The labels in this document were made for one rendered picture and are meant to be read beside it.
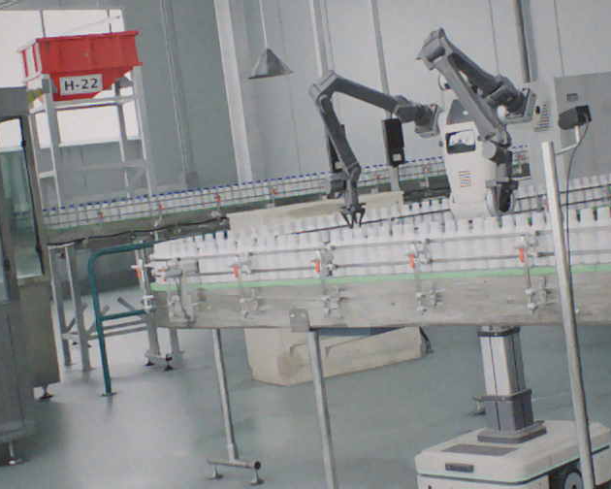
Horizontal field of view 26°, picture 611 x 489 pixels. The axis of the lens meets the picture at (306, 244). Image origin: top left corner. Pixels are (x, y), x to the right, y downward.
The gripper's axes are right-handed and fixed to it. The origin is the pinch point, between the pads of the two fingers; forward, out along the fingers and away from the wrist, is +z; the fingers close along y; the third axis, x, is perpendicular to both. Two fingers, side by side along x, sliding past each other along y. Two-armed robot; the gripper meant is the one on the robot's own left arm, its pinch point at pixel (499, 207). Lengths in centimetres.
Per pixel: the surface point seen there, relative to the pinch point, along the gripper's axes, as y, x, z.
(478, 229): 6.5, -17.6, 12.3
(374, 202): -346, 289, -104
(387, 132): -473, 424, -210
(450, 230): -5.4, -17.6, 11.8
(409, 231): -23.0, -18.3, 11.1
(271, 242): -94, -19, 10
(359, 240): -47, -18, 13
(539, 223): 30.6, -17.3, 12.1
